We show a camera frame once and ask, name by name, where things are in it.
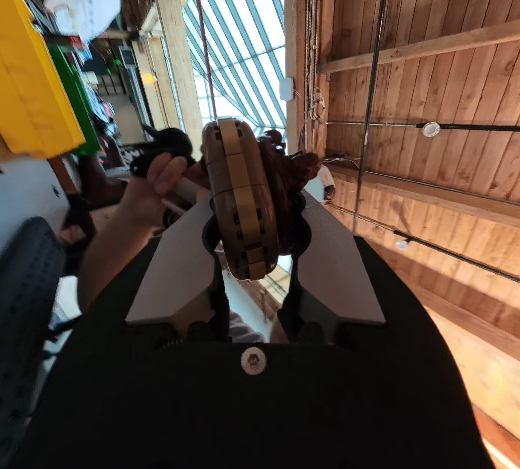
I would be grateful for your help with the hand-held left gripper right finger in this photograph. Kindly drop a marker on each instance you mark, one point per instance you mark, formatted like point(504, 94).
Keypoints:
point(337, 274)

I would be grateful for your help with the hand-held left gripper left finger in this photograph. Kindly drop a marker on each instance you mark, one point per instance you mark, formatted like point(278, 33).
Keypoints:
point(174, 274)

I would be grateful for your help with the brown toy brick model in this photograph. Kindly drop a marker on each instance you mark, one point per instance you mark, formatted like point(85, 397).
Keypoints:
point(235, 193)

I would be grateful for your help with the person's right forearm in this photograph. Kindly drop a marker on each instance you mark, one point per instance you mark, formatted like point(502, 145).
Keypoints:
point(109, 249)

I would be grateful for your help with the person's right hand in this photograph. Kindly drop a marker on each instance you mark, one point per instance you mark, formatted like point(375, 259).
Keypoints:
point(162, 174)

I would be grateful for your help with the round ceiling spotlight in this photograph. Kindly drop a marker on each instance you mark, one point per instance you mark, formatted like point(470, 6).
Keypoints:
point(401, 245)
point(430, 129)

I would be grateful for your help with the person's grey clothing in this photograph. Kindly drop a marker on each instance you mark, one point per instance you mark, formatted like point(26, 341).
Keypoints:
point(243, 329)

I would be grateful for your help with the green plastic bin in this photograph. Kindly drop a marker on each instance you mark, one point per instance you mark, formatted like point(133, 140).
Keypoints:
point(77, 103)

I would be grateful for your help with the glass skylight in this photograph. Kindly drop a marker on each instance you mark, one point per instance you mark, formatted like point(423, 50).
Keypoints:
point(243, 38)

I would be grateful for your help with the yellow plastic bin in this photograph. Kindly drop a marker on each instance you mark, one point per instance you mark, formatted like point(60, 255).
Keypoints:
point(28, 83)

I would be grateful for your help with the hanging white papers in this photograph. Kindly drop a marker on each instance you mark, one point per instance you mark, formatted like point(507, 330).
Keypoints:
point(93, 6)

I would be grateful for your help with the long black ceiling pipe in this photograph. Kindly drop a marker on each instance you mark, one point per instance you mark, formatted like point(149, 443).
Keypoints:
point(373, 71)

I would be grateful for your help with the black lighting rail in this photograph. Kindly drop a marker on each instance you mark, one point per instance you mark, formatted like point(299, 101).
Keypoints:
point(455, 256)
point(475, 127)

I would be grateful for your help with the small white wall box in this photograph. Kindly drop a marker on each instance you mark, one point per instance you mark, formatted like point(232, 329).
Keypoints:
point(286, 89)

